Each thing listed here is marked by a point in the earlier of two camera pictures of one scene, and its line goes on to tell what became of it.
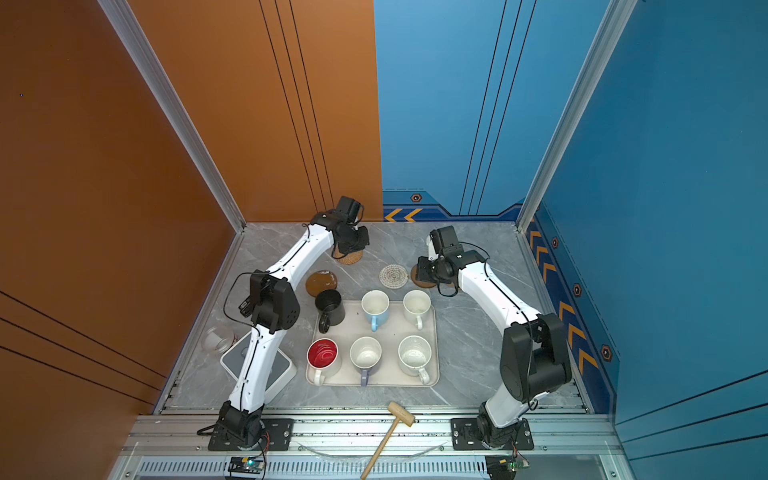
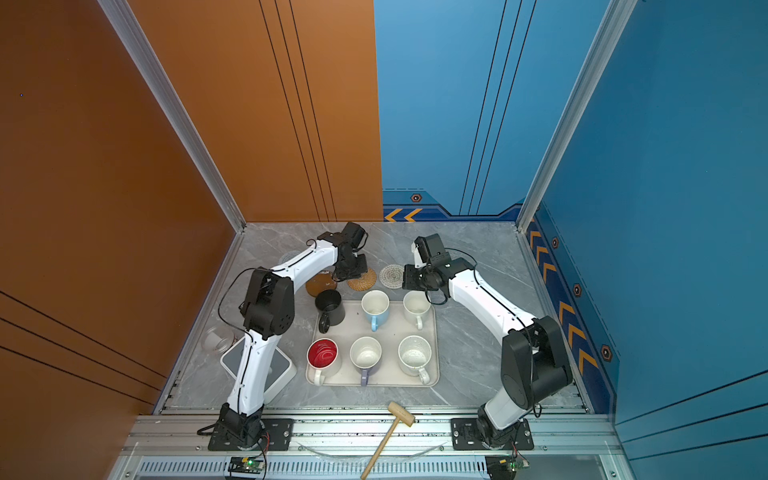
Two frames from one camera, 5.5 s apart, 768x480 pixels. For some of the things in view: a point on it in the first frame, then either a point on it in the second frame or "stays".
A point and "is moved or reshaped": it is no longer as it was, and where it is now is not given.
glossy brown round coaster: x=319 y=280 stays
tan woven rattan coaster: x=350 y=258 is moved or reshaped
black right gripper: x=422 y=271 to x=408 y=278
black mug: x=331 y=308 stays
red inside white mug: x=322 y=353 stays
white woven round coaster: x=393 y=276 stays
